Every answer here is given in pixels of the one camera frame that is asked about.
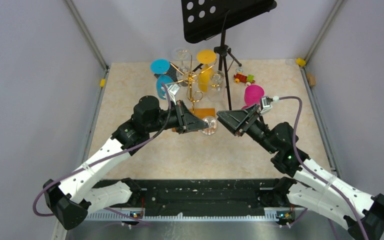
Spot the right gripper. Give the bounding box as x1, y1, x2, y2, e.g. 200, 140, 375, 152
217, 103, 278, 155

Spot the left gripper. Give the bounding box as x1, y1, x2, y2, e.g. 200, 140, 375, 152
146, 99, 209, 134

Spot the clear front wine glass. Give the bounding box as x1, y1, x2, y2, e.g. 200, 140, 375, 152
199, 116, 218, 136

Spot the clear wine glass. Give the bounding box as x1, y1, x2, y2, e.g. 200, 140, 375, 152
207, 70, 225, 102
199, 116, 218, 136
173, 47, 192, 81

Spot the pink plastic wine glass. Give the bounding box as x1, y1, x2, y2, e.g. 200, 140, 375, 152
242, 84, 265, 109

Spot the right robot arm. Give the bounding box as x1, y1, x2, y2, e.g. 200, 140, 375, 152
216, 105, 384, 240

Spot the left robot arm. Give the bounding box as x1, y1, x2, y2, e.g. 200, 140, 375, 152
43, 95, 209, 230

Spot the gold wine glass rack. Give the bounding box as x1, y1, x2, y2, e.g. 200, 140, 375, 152
170, 54, 217, 117

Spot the clear back wine glass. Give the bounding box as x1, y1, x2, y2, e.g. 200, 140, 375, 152
173, 47, 192, 81

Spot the yellow plastic wine glass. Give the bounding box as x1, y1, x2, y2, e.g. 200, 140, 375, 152
196, 49, 217, 93

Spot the blue plastic wine glass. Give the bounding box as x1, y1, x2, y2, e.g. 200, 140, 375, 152
150, 58, 177, 100

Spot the colourful toy train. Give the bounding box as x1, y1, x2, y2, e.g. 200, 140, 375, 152
233, 72, 255, 86

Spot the yellow corner clip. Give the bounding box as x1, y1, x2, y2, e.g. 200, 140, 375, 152
295, 58, 307, 67

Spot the yellow left edge clip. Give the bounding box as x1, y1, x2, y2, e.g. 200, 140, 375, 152
99, 78, 106, 88

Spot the black music stand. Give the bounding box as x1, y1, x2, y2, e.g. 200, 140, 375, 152
180, 0, 277, 110

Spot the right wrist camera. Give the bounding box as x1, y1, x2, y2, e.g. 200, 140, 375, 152
260, 96, 280, 116

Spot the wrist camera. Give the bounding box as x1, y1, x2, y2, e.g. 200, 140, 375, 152
260, 96, 280, 116
166, 83, 181, 96

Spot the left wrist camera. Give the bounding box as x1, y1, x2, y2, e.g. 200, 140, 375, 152
166, 83, 181, 96

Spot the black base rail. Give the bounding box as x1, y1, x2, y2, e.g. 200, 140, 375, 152
89, 178, 299, 222

